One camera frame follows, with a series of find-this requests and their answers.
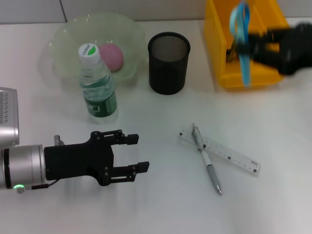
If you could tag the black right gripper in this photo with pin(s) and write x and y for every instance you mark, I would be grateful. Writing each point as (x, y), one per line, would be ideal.
(295, 48)

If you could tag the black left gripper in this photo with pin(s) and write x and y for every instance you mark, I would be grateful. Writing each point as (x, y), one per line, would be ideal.
(78, 161)

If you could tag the green plastic wrapper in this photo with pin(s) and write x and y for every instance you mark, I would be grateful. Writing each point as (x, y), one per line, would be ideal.
(230, 54)

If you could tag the green label water bottle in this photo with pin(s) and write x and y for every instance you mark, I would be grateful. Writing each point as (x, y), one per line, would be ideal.
(100, 97)

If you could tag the white grey ballpoint pen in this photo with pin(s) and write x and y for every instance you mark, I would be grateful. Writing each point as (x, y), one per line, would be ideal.
(207, 163)

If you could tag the pink ball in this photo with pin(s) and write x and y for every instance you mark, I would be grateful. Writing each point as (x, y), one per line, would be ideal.
(113, 58)

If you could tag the transparent plastic ruler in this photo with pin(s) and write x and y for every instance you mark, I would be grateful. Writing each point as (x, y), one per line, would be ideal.
(231, 156)

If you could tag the black mesh pen holder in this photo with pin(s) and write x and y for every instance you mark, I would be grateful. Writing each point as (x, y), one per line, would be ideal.
(168, 70)

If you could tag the translucent green fruit plate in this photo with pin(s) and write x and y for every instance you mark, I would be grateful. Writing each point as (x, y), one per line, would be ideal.
(129, 44)

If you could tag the yellow plastic storage bin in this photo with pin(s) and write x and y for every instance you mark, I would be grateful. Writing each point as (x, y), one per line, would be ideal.
(219, 36)

